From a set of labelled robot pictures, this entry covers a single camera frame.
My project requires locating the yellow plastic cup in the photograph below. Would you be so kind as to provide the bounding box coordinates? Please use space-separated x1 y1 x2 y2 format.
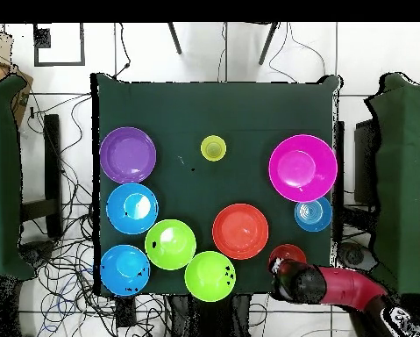
200 134 227 162

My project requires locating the dark green tablecloth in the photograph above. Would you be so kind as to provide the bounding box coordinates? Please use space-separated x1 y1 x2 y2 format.
90 72 342 296

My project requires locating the large blue bowl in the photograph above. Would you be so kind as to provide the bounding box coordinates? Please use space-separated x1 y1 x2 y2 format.
99 244 152 298
105 183 160 235

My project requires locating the green covered side table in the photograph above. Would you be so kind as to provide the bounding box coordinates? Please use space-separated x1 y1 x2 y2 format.
365 72 420 296
0 75 35 280

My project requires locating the green bowl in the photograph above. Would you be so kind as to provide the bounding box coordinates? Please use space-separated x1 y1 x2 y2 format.
183 250 237 303
144 219 197 271

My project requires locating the black box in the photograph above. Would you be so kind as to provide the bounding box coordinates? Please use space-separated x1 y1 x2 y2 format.
352 118 379 208

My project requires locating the large pink bowl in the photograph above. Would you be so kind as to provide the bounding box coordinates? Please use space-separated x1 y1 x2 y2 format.
267 133 338 204

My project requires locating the large orange-red bowl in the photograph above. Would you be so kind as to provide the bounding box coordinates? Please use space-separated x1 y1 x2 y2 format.
211 203 269 262

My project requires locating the purple bowl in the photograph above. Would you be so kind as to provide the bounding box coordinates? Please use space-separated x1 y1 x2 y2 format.
99 126 158 184

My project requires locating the black stand with knob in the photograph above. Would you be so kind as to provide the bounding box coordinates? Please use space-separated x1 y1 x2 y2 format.
18 240 58 269

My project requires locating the small blue bowl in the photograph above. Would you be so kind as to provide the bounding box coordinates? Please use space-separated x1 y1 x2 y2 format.
294 196 333 233

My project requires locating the long black bar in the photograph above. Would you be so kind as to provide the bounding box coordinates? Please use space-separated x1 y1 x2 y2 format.
43 113 63 240

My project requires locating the small orange bowl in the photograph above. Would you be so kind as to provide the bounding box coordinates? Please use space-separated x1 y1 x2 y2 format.
267 243 308 269

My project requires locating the black tripod leg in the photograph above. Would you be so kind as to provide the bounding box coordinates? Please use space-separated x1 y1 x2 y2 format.
258 23 280 66
167 23 183 55

